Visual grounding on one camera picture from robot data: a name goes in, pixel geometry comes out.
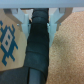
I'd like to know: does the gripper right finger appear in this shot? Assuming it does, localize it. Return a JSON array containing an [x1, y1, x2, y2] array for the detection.
[[47, 7, 74, 45]]

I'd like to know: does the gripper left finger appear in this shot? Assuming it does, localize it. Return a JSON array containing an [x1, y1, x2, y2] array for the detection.
[[3, 7, 34, 37]]

